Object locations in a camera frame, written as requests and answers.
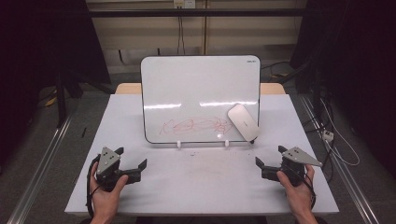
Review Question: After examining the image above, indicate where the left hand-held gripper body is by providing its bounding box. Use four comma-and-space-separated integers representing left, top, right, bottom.
94, 147, 126, 192

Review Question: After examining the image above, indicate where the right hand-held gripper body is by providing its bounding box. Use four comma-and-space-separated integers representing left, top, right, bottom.
280, 146, 324, 188

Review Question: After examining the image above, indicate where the white whiteboard eraser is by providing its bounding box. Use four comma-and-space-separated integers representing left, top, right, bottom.
226, 104, 261, 143

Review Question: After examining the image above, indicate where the person's right hand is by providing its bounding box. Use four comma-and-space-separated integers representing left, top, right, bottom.
276, 164, 317, 217

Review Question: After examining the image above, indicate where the person's left hand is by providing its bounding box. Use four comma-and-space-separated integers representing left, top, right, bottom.
89, 161, 130, 219

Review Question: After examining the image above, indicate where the white power adapter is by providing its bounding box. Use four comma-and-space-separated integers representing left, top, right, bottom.
322, 129, 335, 143

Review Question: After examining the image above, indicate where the black metal stand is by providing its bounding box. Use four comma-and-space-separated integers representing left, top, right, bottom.
54, 68, 117, 129
277, 59, 326, 119

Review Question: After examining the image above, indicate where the white whiteboard with red scribble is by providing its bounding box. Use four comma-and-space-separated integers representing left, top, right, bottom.
140, 55, 262, 145

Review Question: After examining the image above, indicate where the black curtain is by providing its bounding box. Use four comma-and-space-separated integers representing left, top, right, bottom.
290, 0, 396, 180
0, 0, 112, 162

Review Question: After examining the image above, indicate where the black horizontal bar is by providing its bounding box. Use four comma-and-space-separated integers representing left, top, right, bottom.
88, 7, 308, 19

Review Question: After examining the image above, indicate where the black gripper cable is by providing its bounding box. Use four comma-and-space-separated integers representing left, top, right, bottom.
303, 172, 318, 210
85, 154, 102, 218

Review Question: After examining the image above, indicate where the metal floor rail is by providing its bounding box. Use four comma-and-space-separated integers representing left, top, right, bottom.
7, 114, 77, 224
298, 92, 380, 224

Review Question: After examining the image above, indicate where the white cable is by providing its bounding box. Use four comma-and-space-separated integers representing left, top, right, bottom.
319, 97, 361, 167

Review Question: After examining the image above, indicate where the black floor cable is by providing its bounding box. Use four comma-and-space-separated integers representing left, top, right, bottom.
261, 61, 292, 79

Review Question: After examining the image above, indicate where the black hanging cable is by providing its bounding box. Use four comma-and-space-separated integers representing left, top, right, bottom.
177, 15, 187, 56

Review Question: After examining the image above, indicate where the white wall socket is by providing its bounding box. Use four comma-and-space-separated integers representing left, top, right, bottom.
173, 0, 197, 9

